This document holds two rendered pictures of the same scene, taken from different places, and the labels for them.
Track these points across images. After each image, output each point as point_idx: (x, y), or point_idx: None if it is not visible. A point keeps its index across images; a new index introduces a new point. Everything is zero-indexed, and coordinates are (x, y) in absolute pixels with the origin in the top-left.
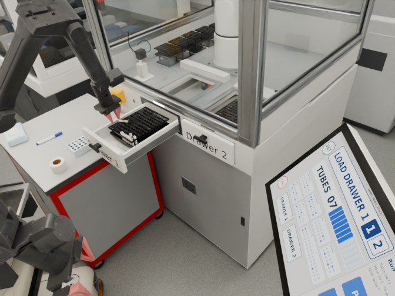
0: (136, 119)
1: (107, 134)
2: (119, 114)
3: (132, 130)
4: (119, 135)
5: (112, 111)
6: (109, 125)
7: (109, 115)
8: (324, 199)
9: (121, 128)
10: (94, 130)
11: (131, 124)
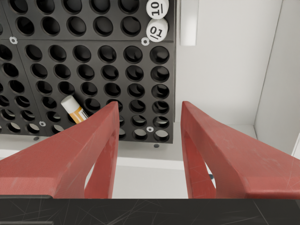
0: (24, 102)
1: (179, 127)
2: (90, 119)
3: (81, 8)
4: (158, 67)
5: (183, 200)
6: (151, 151)
7: (261, 166)
8: None
9: (127, 75)
10: (160, 187)
11: (58, 60)
